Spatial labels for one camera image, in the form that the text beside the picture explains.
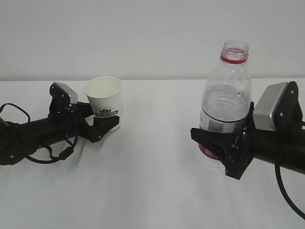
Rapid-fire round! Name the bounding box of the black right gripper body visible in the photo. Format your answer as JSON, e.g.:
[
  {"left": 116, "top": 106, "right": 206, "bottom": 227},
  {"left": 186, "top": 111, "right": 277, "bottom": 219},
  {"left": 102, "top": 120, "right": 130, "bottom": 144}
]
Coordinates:
[{"left": 225, "top": 119, "right": 256, "bottom": 179}]

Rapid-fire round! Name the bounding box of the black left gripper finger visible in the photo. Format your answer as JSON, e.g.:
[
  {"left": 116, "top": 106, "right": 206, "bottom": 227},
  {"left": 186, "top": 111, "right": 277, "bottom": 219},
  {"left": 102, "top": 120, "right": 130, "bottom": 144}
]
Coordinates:
[
  {"left": 93, "top": 116, "right": 120, "bottom": 134},
  {"left": 77, "top": 102, "right": 92, "bottom": 112}
]

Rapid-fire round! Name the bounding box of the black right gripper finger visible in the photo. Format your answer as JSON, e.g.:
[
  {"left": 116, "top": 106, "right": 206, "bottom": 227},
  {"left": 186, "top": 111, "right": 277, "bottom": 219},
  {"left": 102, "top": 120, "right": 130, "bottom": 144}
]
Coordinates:
[
  {"left": 191, "top": 128, "right": 238, "bottom": 167},
  {"left": 247, "top": 101, "right": 254, "bottom": 124}
]

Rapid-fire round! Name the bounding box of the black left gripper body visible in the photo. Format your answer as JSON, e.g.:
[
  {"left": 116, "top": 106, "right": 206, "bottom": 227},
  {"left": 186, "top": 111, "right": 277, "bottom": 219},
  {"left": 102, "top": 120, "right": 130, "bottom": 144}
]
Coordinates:
[{"left": 64, "top": 104, "right": 106, "bottom": 143}]

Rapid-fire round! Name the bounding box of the white paper cup green logo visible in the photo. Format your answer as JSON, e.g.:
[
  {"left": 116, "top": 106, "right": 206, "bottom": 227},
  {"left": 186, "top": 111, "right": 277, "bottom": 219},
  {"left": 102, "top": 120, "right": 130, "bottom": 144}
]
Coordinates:
[{"left": 84, "top": 76, "right": 123, "bottom": 118}]

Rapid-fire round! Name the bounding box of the clear plastic water bottle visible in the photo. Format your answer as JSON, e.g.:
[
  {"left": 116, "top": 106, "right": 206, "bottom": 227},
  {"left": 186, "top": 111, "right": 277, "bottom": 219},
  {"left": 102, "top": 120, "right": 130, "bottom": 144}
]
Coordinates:
[{"left": 199, "top": 40, "right": 253, "bottom": 169}]

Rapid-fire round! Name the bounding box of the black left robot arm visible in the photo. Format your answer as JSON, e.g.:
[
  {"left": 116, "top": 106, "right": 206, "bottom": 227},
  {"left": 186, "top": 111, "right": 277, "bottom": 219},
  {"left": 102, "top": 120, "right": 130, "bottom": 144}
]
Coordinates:
[{"left": 0, "top": 82, "right": 120, "bottom": 166}]

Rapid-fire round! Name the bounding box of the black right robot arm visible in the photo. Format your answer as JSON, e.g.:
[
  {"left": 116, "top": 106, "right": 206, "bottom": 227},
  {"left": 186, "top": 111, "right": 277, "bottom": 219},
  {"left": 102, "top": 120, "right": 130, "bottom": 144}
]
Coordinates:
[{"left": 191, "top": 81, "right": 305, "bottom": 179}]

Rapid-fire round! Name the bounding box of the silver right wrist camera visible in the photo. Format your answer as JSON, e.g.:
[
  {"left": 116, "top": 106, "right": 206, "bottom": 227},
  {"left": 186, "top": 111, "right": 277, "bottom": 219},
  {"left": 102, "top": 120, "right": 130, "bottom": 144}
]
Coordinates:
[{"left": 253, "top": 82, "right": 288, "bottom": 131}]

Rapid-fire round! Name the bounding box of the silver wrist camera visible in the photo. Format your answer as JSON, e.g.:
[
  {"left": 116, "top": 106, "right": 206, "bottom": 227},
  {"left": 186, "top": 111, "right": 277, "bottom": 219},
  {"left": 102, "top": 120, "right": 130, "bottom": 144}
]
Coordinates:
[
  {"left": 53, "top": 82, "right": 78, "bottom": 104},
  {"left": 253, "top": 82, "right": 288, "bottom": 131}
]

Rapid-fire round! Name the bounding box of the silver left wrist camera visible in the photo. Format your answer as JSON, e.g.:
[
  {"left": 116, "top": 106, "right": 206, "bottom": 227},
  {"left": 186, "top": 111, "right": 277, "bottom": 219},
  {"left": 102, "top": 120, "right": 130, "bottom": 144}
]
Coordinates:
[{"left": 53, "top": 82, "right": 78, "bottom": 104}]

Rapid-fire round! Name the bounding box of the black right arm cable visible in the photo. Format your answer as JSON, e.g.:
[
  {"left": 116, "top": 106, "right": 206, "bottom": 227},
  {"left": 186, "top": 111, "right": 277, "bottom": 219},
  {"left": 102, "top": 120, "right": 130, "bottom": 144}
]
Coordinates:
[{"left": 274, "top": 159, "right": 305, "bottom": 223}]

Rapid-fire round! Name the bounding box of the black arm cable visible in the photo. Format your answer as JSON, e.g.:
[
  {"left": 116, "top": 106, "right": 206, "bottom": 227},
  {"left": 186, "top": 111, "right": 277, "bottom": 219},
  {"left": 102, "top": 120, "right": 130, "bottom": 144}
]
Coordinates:
[
  {"left": 274, "top": 159, "right": 305, "bottom": 223},
  {"left": 0, "top": 103, "right": 79, "bottom": 164}
]

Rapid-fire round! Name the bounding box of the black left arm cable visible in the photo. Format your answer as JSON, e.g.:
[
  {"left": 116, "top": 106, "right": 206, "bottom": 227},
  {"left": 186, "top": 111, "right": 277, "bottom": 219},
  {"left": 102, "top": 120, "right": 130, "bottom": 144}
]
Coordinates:
[{"left": 0, "top": 103, "right": 79, "bottom": 164}]

